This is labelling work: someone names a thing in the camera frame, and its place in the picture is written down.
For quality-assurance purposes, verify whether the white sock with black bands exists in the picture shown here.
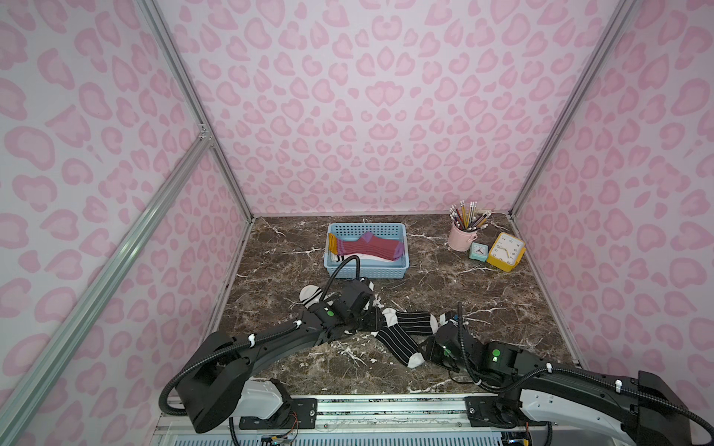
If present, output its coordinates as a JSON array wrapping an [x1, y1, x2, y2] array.
[[299, 285, 324, 308]]

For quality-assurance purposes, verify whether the black striped sock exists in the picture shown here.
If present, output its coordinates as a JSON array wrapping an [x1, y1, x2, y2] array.
[[373, 324, 425, 369], [382, 308, 439, 336]]

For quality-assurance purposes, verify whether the maroon purple sock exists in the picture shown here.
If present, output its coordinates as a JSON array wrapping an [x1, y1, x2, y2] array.
[[328, 232, 405, 261]]

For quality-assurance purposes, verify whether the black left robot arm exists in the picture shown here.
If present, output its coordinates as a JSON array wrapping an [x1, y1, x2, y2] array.
[[158, 278, 377, 434]]

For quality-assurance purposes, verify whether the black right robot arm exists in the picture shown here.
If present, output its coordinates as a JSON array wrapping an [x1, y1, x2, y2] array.
[[417, 317, 713, 445]]

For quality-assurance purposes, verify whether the light blue plastic basket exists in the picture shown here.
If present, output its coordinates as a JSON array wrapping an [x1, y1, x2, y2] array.
[[323, 223, 410, 279]]

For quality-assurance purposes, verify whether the small teal cube clock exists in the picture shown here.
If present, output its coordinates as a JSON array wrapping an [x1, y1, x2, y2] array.
[[469, 242, 490, 262]]

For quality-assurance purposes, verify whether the pink pencil cup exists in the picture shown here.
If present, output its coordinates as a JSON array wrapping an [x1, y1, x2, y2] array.
[[447, 224, 478, 252]]

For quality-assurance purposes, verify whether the yellow square alarm clock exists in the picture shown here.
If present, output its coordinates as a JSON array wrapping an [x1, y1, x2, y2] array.
[[486, 232, 526, 272]]

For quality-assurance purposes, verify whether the bundle of coloured pencils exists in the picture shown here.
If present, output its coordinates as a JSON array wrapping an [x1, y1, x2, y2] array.
[[449, 201, 492, 232]]

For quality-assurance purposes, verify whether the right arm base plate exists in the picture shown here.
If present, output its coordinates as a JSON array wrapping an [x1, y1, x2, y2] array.
[[464, 393, 547, 429]]

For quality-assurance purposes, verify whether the aluminium front rail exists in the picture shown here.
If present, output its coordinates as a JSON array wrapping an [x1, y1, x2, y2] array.
[[149, 392, 637, 446]]

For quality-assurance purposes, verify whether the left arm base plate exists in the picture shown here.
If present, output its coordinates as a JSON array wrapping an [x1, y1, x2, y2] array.
[[232, 379, 318, 430]]

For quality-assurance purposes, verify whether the aluminium frame strut left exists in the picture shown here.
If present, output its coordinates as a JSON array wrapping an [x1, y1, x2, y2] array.
[[1, 135, 213, 445]]

